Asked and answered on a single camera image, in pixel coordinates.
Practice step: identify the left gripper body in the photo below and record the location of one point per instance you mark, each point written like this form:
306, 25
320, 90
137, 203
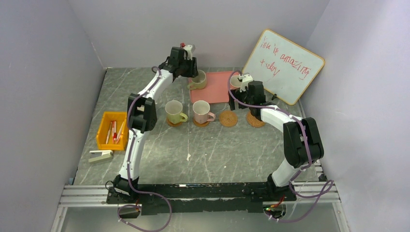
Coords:
188, 67

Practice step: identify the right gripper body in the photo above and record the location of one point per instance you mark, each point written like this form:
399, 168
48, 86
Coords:
242, 94

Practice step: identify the green mug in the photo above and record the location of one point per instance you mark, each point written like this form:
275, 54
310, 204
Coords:
174, 111
198, 82

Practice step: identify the pink mug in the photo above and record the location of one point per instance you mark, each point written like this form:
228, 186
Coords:
202, 112
234, 82

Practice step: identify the light wooden coaster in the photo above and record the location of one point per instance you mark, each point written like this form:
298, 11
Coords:
172, 124
201, 125

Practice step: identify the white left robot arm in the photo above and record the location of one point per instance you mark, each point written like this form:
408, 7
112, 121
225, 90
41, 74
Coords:
142, 117

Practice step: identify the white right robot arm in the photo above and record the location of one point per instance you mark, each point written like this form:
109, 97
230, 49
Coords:
301, 137

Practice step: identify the pink serving tray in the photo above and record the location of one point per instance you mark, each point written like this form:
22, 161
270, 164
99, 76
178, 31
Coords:
215, 91

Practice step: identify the whiteboard with red writing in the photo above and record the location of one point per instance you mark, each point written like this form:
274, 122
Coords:
285, 68

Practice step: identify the red white marker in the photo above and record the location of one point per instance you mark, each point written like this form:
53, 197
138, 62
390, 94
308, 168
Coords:
114, 132

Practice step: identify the yellow plastic bin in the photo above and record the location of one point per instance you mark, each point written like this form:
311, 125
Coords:
104, 137

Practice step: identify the white stapler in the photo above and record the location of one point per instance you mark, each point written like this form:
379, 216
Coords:
100, 156

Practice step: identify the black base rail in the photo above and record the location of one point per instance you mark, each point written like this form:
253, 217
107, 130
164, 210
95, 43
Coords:
211, 197

